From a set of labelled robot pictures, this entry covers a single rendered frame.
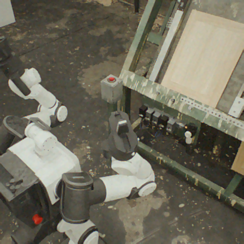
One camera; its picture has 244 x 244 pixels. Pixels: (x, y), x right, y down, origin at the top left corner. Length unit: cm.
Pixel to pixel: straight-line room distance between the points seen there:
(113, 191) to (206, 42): 142
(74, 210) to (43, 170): 19
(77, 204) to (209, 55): 150
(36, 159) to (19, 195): 15
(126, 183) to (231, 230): 161
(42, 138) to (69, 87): 273
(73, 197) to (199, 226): 168
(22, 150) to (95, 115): 221
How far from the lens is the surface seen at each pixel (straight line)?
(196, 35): 228
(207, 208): 271
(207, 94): 219
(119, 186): 114
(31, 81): 133
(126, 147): 81
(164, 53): 231
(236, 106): 209
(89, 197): 108
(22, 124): 133
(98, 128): 321
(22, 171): 115
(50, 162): 115
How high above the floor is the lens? 224
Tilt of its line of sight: 43 degrees down
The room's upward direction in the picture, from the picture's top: straight up
